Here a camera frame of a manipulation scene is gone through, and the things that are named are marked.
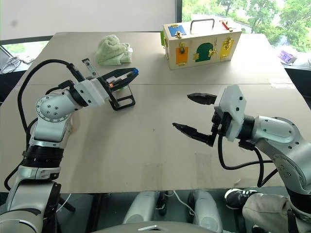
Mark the blue capped pen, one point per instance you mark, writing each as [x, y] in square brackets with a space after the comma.
[135, 71]

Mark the wooden lock box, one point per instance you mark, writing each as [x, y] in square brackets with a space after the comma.
[201, 47]

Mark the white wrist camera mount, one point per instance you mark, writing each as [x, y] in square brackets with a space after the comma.
[233, 109]
[90, 91]

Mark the black and white sneaker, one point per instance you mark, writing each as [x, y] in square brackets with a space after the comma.
[238, 197]

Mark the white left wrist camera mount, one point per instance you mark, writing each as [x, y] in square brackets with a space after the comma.
[90, 91]

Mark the grey metal strip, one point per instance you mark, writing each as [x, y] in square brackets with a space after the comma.
[89, 67]

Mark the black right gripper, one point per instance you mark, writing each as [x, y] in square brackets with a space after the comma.
[219, 122]

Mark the silver rounded robot leg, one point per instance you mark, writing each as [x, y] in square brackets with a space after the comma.
[206, 208]
[141, 206]

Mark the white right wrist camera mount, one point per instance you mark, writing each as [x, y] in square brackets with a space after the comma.
[233, 109]

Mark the grey trouser leg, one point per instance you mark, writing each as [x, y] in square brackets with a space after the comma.
[266, 211]

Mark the purple packet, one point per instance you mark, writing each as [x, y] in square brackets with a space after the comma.
[287, 56]

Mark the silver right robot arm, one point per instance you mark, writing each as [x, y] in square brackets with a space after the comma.
[279, 140]

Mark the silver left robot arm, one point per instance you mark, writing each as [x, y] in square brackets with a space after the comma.
[49, 114]

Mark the light green towel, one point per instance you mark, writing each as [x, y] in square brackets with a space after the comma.
[111, 51]

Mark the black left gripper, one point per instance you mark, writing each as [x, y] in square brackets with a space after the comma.
[106, 85]

